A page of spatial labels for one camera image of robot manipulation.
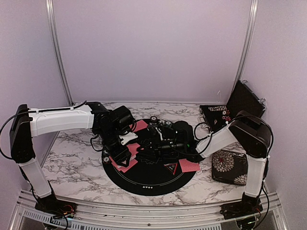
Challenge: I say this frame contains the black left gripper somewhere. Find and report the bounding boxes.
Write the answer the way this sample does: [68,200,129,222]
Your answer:
[97,127,132,167]

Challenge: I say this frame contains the red card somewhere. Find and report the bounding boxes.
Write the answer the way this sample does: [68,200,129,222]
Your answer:
[134,120,148,132]
[179,161,200,173]
[112,162,133,173]
[119,159,138,173]

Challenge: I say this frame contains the red triangle all-in marker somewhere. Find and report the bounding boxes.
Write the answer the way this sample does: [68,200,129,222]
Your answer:
[164,163,178,175]

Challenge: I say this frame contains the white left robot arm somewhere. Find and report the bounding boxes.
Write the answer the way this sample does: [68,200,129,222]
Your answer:
[10,101,138,213]

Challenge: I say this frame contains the floral patterned pouch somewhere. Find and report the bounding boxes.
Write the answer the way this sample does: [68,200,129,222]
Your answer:
[212,149,248,185]

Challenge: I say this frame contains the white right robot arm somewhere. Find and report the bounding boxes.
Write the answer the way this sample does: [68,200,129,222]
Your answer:
[137,111,274,215]

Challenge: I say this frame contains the round black poker mat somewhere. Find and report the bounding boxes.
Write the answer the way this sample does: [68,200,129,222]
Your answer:
[103,119,196,196]

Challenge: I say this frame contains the red playing card deck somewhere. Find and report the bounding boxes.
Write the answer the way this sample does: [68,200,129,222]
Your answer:
[107,143,140,167]

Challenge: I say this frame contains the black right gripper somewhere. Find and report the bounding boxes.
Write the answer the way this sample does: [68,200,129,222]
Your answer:
[137,134,186,160]

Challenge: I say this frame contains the black poker chip case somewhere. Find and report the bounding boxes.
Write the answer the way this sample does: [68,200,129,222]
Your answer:
[200,80,266,132]

